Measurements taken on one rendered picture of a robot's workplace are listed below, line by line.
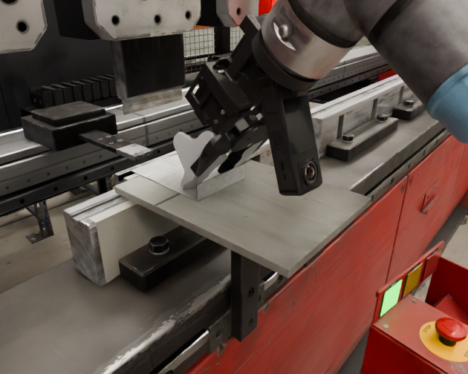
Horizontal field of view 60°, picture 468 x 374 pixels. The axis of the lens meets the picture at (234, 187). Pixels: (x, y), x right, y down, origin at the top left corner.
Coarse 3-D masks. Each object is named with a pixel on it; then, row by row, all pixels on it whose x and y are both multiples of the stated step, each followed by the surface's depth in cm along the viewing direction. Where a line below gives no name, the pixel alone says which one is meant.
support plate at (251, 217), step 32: (128, 192) 50; (160, 192) 50; (224, 192) 50; (256, 192) 50; (320, 192) 50; (352, 192) 50; (192, 224) 43; (224, 224) 43; (256, 224) 43; (288, 224) 43; (320, 224) 43; (256, 256) 38; (288, 256) 38
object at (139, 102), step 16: (112, 48) 48; (128, 48) 48; (144, 48) 50; (160, 48) 52; (176, 48) 54; (128, 64) 49; (144, 64) 50; (160, 64) 52; (176, 64) 54; (128, 80) 49; (144, 80) 51; (160, 80) 53; (176, 80) 55; (128, 96) 50; (144, 96) 53; (160, 96) 55; (176, 96) 57; (128, 112) 52
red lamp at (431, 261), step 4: (436, 252) 67; (432, 256) 66; (436, 256) 68; (428, 260) 66; (432, 260) 67; (436, 260) 68; (428, 264) 66; (432, 264) 68; (436, 264) 69; (428, 268) 67; (432, 268) 68; (424, 272) 66; (428, 272) 68; (424, 276) 67
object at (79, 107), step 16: (32, 112) 69; (48, 112) 69; (64, 112) 69; (80, 112) 69; (96, 112) 70; (32, 128) 68; (48, 128) 65; (64, 128) 65; (80, 128) 68; (96, 128) 70; (112, 128) 72; (48, 144) 66; (64, 144) 66; (80, 144) 68; (96, 144) 65; (112, 144) 63; (128, 144) 63
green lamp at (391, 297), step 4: (400, 280) 60; (396, 284) 60; (400, 284) 61; (392, 288) 59; (396, 288) 60; (388, 292) 59; (392, 292) 60; (396, 292) 61; (388, 296) 59; (392, 296) 60; (396, 296) 61; (384, 300) 59; (388, 300) 60; (392, 300) 61; (396, 300) 62; (384, 304) 59; (388, 304) 60; (392, 304) 62; (384, 308) 60; (388, 308) 61; (384, 312) 60
